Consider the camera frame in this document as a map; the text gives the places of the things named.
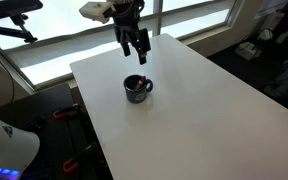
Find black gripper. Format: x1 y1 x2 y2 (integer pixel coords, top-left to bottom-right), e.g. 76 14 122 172
112 0 152 66

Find red dry-erase marker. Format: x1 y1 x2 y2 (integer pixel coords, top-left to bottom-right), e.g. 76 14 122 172
133 75 147 91

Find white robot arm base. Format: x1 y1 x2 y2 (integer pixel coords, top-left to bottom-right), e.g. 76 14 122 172
0 110 41 180

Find dark blue ceramic mug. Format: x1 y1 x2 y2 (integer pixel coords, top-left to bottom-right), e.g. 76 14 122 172
123 74 154 104

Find black side table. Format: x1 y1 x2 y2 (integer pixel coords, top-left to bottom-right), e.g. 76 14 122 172
0 83 114 180

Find white box on floor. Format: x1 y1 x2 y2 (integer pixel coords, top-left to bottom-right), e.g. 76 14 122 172
235 41 263 61

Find grey bundle on floor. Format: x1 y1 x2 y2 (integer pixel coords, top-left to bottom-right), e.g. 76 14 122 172
263 59 288 98

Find grey window frame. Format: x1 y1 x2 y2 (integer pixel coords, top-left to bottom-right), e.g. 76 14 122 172
0 0 246 91

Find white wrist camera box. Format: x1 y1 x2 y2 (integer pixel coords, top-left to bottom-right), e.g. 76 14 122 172
78 1 117 25

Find orange handled black clamp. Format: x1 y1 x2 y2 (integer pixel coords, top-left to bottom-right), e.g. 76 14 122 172
62 141 100 173
52 103 82 120

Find thin black cable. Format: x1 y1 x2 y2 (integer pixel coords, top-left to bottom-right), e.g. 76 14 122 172
0 19 16 103

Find black camera on mount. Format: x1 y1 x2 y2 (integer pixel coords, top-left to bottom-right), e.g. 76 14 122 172
0 0 44 21

